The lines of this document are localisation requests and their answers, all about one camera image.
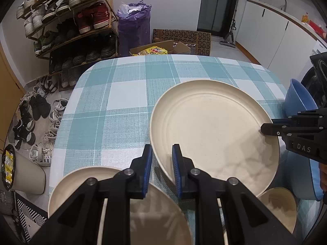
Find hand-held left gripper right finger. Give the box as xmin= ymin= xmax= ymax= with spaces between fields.
xmin=172 ymin=144 xmax=298 ymax=245

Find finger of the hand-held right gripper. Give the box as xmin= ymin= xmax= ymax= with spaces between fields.
xmin=261 ymin=123 xmax=322 ymax=138
xmin=272 ymin=108 xmax=327 ymax=126

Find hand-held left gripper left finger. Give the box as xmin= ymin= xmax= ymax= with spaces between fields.
xmin=29 ymin=144 xmax=154 ymax=245

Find blue bowl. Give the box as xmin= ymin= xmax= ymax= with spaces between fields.
xmin=284 ymin=79 xmax=320 ymax=120
xmin=291 ymin=156 xmax=325 ymax=202

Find large cream plate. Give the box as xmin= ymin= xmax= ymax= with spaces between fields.
xmin=149 ymin=80 xmax=280 ymax=198
xmin=48 ymin=167 xmax=193 ymax=245

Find small cream bowl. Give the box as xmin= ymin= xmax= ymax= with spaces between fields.
xmin=257 ymin=187 xmax=298 ymax=235

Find person's right hand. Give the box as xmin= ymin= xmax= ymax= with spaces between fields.
xmin=319 ymin=162 xmax=327 ymax=192

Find teal white checked tablecloth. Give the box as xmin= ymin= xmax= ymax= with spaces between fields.
xmin=48 ymin=55 xmax=321 ymax=245

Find white washing machine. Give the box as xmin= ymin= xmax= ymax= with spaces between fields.
xmin=300 ymin=34 xmax=327 ymax=108

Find white kitchen cabinet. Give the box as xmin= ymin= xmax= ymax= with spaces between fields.
xmin=235 ymin=0 xmax=320 ymax=69

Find floor mop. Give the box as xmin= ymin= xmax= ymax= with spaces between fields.
xmin=220 ymin=19 xmax=238 ymax=47

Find red box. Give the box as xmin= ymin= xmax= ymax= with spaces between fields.
xmin=309 ymin=20 xmax=325 ymax=37

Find brown circle-patterned mat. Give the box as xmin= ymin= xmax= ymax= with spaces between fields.
xmin=152 ymin=29 xmax=212 ymax=56

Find cream trash bin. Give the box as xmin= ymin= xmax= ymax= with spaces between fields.
xmin=0 ymin=144 xmax=46 ymax=194

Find yellow snack packet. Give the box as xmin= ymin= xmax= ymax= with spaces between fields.
xmin=138 ymin=46 xmax=168 ymax=56

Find open cardboard box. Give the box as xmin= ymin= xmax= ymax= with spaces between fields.
xmin=129 ymin=41 xmax=191 ymax=57

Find black white striped mat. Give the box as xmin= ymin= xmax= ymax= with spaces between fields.
xmin=14 ymin=193 xmax=49 ymax=243

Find scattered dark and white shoes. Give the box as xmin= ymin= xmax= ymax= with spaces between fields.
xmin=8 ymin=75 xmax=69 ymax=167

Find black glass door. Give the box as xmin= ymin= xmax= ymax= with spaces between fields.
xmin=197 ymin=0 xmax=242 ymax=37

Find yellow packets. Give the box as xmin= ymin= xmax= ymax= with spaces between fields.
xmin=1 ymin=150 xmax=14 ymax=187

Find purple plastic bag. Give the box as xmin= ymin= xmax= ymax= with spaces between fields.
xmin=117 ymin=2 xmax=152 ymax=57

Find yellow wooden door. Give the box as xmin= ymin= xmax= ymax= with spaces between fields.
xmin=0 ymin=43 xmax=26 ymax=143

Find wooden shoe rack with shoes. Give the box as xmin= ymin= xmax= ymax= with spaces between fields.
xmin=16 ymin=0 xmax=118 ymax=87

